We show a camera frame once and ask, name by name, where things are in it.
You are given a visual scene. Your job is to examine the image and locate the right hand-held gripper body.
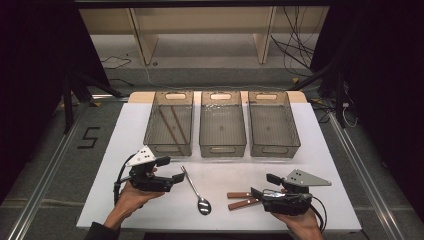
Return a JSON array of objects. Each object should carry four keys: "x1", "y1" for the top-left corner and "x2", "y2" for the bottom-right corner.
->
[{"x1": 260, "y1": 168, "x2": 333, "y2": 217}]

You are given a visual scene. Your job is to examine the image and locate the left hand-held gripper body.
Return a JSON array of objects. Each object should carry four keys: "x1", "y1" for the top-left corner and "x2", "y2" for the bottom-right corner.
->
[{"x1": 125, "y1": 145, "x2": 174, "y2": 193}]

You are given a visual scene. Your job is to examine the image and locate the wooden-handled metal utensil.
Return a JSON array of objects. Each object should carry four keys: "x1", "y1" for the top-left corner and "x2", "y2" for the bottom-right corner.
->
[
  {"x1": 227, "y1": 191, "x2": 255, "y2": 200},
  {"x1": 227, "y1": 198, "x2": 263, "y2": 211}
]

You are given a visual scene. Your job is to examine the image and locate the smoky transparent plastic bin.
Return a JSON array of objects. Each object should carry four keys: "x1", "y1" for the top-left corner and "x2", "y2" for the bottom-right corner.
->
[
  {"x1": 247, "y1": 90, "x2": 302, "y2": 159},
  {"x1": 198, "y1": 90, "x2": 248, "y2": 158},
  {"x1": 143, "y1": 90, "x2": 195, "y2": 158}
]

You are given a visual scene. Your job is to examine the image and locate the metal spoon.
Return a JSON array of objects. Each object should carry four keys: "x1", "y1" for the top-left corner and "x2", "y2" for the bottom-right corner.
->
[{"x1": 180, "y1": 165, "x2": 213, "y2": 216}]

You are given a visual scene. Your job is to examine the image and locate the person's left hand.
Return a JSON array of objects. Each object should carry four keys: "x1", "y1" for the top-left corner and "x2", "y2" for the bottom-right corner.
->
[{"x1": 109, "y1": 182, "x2": 166, "y2": 222}]

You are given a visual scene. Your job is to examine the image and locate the white table cover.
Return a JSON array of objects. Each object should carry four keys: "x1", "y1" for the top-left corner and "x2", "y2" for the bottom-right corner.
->
[{"x1": 75, "y1": 101, "x2": 363, "y2": 233}]

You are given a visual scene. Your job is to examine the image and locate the black metal stand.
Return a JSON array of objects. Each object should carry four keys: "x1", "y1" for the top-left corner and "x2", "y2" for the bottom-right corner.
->
[
  {"x1": 61, "y1": 71, "x2": 126, "y2": 134},
  {"x1": 286, "y1": 59, "x2": 348, "y2": 129}
]

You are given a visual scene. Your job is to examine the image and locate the light wooden shelf unit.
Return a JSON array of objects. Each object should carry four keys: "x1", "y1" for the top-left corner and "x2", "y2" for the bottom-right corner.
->
[{"x1": 79, "y1": 6, "x2": 331, "y2": 66}]

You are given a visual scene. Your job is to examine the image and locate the black curtain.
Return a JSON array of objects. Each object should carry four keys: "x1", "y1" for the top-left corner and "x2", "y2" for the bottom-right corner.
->
[
  {"x1": 0, "y1": 0, "x2": 111, "y2": 205},
  {"x1": 311, "y1": 0, "x2": 424, "y2": 221}
]

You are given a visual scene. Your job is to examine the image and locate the left hand-held gripper black cable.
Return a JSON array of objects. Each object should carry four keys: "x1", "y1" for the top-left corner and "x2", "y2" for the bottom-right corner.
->
[{"x1": 113, "y1": 154, "x2": 135, "y2": 206}]

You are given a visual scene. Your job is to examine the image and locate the hand-held gripper black cable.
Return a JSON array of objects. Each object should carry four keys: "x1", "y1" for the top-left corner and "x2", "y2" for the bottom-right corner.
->
[
  {"x1": 309, "y1": 195, "x2": 329, "y2": 233},
  {"x1": 113, "y1": 154, "x2": 135, "y2": 206}
]

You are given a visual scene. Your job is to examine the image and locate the right hand-held gripper black cable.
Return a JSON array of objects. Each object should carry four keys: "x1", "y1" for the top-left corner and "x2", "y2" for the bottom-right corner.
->
[{"x1": 309, "y1": 195, "x2": 329, "y2": 233}]

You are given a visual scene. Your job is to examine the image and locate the aluminium floor rail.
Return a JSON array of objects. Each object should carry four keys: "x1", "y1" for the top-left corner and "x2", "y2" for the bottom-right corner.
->
[
  {"x1": 328, "y1": 111, "x2": 406, "y2": 240},
  {"x1": 6, "y1": 99, "x2": 93, "y2": 240}
]

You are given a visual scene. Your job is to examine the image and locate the white plug with cable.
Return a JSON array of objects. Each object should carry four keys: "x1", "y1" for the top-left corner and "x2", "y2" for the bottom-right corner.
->
[{"x1": 341, "y1": 101, "x2": 359, "y2": 128}]

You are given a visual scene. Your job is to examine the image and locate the thin black floor cable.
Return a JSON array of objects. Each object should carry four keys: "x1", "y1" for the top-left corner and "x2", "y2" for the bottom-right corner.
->
[{"x1": 101, "y1": 54, "x2": 133, "y2": 70}]

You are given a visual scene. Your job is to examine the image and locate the bundle of black cables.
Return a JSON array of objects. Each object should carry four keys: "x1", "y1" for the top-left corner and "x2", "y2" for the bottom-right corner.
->
[{"x1": 270, "y1": 6, "x2": 316, "y2": 78}]

